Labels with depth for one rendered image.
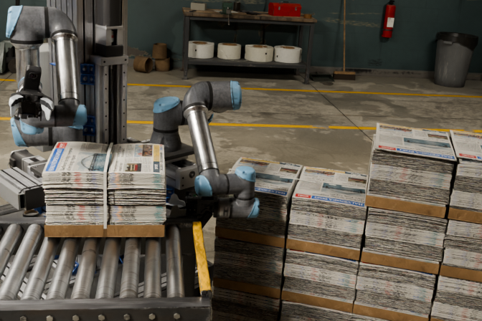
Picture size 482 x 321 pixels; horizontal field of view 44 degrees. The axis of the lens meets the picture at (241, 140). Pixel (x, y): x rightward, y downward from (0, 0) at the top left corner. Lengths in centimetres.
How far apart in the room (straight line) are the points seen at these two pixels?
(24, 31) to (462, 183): 166
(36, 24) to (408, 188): 147
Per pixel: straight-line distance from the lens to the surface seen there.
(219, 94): 228
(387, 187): 223
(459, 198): 225
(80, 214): 194
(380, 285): 239
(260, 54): 827
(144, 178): 187
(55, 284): 175
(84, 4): 255
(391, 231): 230
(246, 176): 211
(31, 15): 230
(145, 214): 193
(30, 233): 203
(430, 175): 222
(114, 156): 201
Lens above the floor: 170
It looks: 18 degrees down
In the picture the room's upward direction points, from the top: 4 degrees clockwise
